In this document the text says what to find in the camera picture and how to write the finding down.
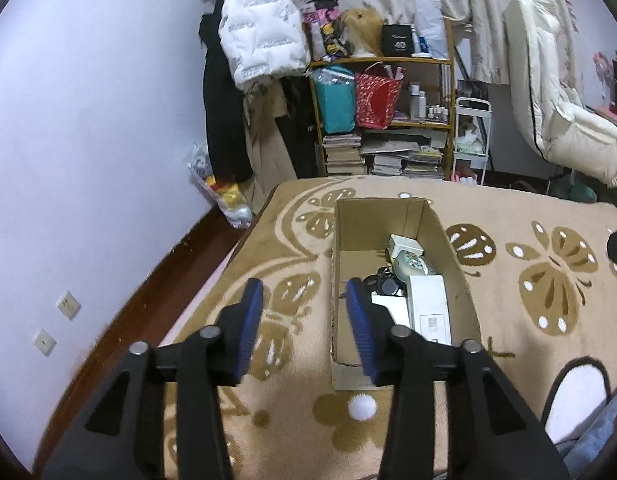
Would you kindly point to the blonde wig on head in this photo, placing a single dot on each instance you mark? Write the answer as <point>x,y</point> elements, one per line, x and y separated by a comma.
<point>362,32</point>

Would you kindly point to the plastic bag with yellow items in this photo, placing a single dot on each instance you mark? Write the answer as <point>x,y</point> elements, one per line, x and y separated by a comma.
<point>226,194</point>

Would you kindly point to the upper wall socket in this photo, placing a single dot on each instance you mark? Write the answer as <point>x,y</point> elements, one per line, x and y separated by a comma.
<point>68,305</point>

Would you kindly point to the beige hanging coat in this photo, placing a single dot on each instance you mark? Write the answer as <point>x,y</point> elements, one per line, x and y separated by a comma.
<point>268,154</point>

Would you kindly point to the translucent cartoon pouch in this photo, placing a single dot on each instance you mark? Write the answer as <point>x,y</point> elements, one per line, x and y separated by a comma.
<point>408,264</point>

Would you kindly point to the white power adapter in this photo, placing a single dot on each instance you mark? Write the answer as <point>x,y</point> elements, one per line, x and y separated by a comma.
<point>396,305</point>

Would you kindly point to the beige brown patterned rug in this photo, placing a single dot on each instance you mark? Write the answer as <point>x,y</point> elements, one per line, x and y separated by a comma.
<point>543,287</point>

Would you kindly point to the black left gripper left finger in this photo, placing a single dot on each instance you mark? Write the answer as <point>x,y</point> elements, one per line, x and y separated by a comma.
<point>119,433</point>

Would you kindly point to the red patterned bag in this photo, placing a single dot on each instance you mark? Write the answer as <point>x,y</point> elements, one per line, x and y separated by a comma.
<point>376,97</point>

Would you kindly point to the black box on shelf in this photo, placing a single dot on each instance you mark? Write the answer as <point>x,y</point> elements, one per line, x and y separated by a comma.
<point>398,41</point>

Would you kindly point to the white slipper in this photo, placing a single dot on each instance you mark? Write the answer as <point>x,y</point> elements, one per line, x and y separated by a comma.
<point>576,397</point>

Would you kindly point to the brown cardboard box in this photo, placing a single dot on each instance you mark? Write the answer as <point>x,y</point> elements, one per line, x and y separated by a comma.
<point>362,228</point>

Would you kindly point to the teal bag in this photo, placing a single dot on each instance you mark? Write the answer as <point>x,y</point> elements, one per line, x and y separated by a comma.
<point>336,97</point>

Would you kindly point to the white metal trolley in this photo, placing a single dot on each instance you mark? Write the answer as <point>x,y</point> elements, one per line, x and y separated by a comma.
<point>471,140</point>

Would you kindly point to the wooden bookshelf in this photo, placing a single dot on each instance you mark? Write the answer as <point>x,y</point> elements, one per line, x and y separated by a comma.
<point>428,93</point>

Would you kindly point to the wall socket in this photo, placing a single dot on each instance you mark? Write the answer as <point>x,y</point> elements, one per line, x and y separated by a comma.
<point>68,305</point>
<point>44,342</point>

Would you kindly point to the white rectangular box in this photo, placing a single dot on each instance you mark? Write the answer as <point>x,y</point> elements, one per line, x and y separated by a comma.
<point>428,308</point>

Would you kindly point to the bunch of black keys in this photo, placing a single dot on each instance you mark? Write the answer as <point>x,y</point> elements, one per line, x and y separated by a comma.
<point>384,282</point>

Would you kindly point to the black hanging coat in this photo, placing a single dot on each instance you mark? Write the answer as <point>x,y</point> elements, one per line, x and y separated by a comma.
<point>223,102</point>

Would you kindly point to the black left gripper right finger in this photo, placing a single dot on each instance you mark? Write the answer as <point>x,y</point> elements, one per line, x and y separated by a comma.
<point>492,432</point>

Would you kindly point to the stack of books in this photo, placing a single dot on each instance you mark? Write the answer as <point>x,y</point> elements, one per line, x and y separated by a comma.
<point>342,155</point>

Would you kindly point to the white puffer jacket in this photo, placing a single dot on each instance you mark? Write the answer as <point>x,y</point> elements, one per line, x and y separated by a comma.
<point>263,40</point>

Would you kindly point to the lower wall socket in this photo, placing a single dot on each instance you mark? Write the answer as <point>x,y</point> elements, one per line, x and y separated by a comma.
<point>44,342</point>

